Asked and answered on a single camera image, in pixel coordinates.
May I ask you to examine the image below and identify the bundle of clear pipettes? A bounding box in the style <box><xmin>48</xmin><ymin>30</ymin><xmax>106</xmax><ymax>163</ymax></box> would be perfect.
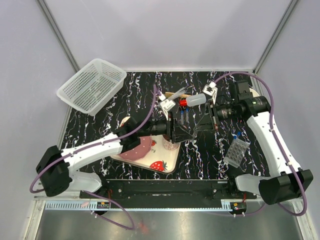
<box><xmin>169</xmin><ymin>87</ymin><xmax>189</xmax><ymax>100</ymax></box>

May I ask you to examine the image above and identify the white strawberry tray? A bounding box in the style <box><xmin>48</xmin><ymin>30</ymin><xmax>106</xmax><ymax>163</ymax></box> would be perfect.
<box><xmin>109</xmin><ymin>117</ymin><xmax>181</xmax><ymax>175</ymax></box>

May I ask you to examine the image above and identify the white squeeze bottle red cap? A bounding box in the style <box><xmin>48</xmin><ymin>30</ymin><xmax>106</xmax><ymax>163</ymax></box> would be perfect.
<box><xmin>179</xmin><ymin>93</ymin><xmax>207</xmax><ymax>107</ymax></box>

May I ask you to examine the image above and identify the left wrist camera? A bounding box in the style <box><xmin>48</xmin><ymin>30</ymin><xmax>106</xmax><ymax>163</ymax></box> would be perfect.
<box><xmin>158</xmin><ymin>93</ymin><xmax>176</xmax><ymax>120</ymax></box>

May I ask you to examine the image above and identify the clear test tube rack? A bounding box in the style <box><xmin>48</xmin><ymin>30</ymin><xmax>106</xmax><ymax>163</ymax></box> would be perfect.
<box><xmin>223</xmin><ymin>138</ymin><xmax>250</xmax><ymax>168</ymax></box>

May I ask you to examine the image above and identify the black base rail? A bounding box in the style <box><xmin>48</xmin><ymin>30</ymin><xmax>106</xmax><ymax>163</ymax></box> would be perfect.
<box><xmin>93</xmin><ymin>179</ymin><xmax>257</xmax><ymax>209</ymax></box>

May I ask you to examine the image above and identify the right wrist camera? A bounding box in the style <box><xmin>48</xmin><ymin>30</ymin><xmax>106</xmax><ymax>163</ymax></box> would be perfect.
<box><xmin>202</xmin><ymin>81</ymin><xmax>218</xmax><ymax>105</ymax></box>

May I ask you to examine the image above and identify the wooden bristle brush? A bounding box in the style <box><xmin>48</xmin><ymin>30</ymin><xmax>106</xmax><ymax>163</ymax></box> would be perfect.
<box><xmin>164</xmin><ymin>92</ymin><xmax>191</xmax><ymax>99</ymax></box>

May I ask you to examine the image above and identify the pink polka dot plate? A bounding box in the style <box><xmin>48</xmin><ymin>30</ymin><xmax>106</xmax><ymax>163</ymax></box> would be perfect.
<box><xmin>118</xmin><ymin>136</ymin><xmax>153</xmax><ymax>161</ymax></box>

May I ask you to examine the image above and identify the pink ceramic mug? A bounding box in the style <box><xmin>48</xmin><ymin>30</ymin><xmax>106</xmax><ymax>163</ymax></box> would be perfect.
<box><xmin>162</xmin><ymin>135</ymin><xmax>180</xmax><ymax>151</ymax></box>

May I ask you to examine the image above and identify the white bowl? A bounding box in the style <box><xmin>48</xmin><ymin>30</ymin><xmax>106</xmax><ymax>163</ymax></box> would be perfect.
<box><xmin>249</xmin><ymin>87</ymin><xmax>260</xmax><ymax>98</ymax></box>

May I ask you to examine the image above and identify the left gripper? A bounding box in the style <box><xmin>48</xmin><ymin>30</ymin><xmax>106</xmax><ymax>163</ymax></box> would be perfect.
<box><xmin>138</xmin><ymin>110</ymin><xmax>194</xmax><ymax>144</ymax></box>

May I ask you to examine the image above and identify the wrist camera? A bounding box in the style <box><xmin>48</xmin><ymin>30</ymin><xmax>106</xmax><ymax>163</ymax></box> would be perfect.
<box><xmin>158</xmin><ymin>93</ymin><xmax>176</xmax><ymax>120</ymax></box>
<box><xmin>202</xmin><ymin>81</ymin><xmax>218</xmax><ymax>105</ymax></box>

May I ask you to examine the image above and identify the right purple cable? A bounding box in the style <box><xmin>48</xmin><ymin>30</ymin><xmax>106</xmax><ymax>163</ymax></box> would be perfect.
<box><xmin>199</xmin><ymin>71</ymin><xmax>309</xmax><ymax>217</ymax></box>

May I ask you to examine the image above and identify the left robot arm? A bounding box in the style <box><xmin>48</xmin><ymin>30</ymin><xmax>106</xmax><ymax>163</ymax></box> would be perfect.
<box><xmin>36</xmin><ymin>117</ymin><xmax>194</xmax><ymax>198</ymax></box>

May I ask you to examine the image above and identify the white perforated plastic basket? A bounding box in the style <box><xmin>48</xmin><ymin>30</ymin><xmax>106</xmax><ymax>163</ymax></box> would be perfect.
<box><xmin>56</xmin><ymin>58</ymin><xmax>127</xmax><ymax>116</ymax></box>

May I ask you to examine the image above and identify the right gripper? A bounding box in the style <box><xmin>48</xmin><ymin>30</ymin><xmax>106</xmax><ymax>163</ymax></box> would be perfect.
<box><xmin>194</xmin><ymin>99</ymin><xmax>242</xmax><ymax>132</ymax></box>

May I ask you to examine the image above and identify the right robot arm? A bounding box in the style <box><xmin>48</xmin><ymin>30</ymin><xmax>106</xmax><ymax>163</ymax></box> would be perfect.
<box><xmin>196</xmin><ymin>81</ymin><xmax>314</xmax><ymax>205</ymax></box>

